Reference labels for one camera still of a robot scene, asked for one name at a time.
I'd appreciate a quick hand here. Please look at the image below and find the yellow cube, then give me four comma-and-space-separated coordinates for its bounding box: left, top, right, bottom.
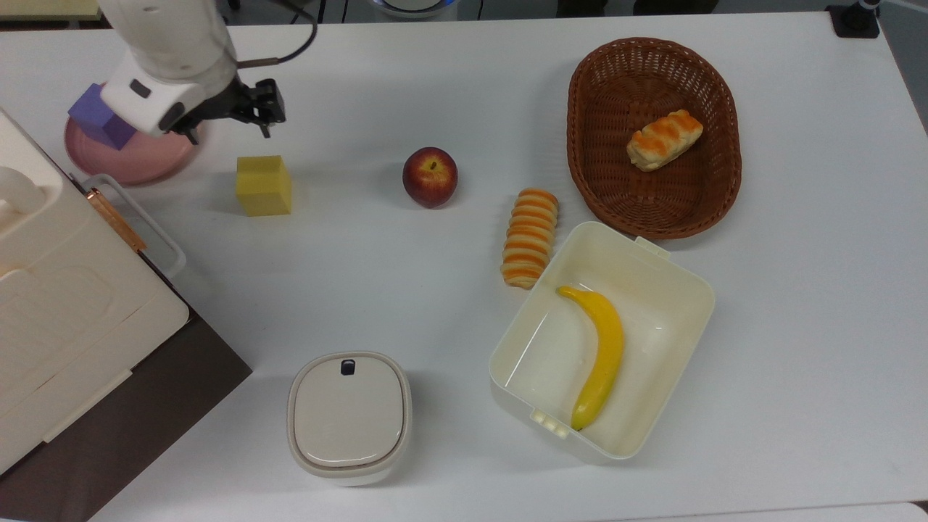
234, 154, 293, 218

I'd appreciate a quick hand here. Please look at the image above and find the red apple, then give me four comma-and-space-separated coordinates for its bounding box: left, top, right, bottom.
402, 146, 459, 210

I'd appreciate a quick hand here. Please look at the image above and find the pale yellow board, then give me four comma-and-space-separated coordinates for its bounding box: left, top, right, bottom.
0, 0, 101, 21

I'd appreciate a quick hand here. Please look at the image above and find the brown wicker basket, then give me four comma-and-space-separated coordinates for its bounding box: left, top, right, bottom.
566, 37, 743, 241

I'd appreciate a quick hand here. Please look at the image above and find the black camera stand base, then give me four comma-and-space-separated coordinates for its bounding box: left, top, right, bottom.
826, 0, 882, 39

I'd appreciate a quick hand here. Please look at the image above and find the small cream lidded bin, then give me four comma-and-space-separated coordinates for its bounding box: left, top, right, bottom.
287, 351, 413, 486

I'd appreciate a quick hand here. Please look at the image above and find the white cabinet handle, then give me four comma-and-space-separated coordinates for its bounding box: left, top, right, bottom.
72, 173, 187, 280

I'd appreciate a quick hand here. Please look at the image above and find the large cream storage box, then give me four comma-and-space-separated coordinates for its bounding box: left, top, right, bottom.
0, 109, 191, 476

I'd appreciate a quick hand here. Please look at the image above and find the orange box latch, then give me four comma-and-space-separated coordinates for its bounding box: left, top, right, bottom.
87, 187, 148, 253

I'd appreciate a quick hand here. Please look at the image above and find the cream open plastic box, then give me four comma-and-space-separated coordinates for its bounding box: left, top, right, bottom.
488, 221, 716, 465

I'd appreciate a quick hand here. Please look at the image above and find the pink plate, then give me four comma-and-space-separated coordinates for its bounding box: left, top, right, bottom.
64, 116, 204, 187

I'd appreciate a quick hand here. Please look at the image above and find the purple cube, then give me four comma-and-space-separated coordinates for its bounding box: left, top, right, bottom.
67, 82, 138, 151

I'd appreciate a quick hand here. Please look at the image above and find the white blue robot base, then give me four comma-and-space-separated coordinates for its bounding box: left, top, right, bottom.
366, 0, 459, 19

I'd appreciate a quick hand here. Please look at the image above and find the short orange striped bread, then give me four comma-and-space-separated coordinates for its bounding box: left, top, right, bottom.
626, 109, 704, 173

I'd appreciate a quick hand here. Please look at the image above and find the yellow banana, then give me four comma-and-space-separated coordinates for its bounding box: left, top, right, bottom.
556, 285, 625, 432

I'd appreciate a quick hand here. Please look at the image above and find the long orange striped bread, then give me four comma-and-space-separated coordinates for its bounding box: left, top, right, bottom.
500, 188, 560, 290

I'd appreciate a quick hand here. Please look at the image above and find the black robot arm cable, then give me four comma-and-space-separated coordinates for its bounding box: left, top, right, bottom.
236, 0, 320, 70

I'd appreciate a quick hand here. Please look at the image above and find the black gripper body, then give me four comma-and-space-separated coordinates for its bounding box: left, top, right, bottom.
185, 75, 257, 144

